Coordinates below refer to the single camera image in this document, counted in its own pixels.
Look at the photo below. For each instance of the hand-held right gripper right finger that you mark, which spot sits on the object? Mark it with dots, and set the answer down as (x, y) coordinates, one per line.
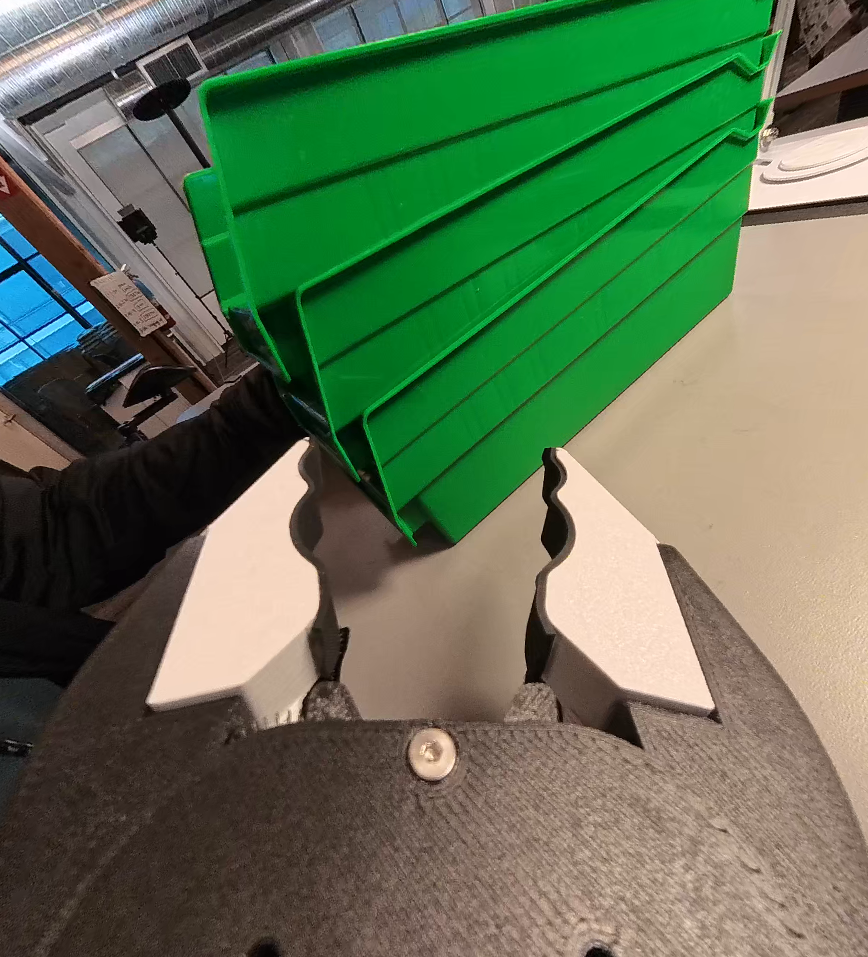
(621, 605)

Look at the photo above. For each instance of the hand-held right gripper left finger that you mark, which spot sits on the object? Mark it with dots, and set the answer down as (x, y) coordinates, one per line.
(247, 598)

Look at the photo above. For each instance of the green plastic bin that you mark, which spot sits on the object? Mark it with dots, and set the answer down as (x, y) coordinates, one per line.
(209, 217)
(441, 299)
(478, 97)
(591, 359)

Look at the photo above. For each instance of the person's left forearm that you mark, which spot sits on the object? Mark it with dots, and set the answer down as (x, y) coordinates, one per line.
(105, 508)

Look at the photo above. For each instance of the person's black sweater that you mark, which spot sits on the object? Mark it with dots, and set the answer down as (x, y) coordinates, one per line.
(15, 635)

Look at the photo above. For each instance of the black swivel chair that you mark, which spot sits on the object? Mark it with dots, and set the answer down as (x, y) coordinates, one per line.
(153, 381)

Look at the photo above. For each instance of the paper note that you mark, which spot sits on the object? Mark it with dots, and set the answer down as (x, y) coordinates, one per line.
(131, 303)

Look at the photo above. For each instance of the paned window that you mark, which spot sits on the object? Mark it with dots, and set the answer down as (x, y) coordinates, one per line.
(15, 291)

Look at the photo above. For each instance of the white and wood document stand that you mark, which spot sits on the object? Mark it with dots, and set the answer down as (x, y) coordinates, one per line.
(837, 179)

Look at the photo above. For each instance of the black pole with disc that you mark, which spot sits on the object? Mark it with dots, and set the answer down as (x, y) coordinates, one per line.
(161, 99)

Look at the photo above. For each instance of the ceiling air vent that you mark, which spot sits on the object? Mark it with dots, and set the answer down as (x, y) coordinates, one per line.
(172, 63)

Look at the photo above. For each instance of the wooden post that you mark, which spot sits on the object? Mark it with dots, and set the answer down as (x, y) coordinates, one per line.
(60, 239)

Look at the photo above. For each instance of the silver ceiling duct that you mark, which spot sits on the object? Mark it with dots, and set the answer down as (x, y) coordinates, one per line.
(67, 37)

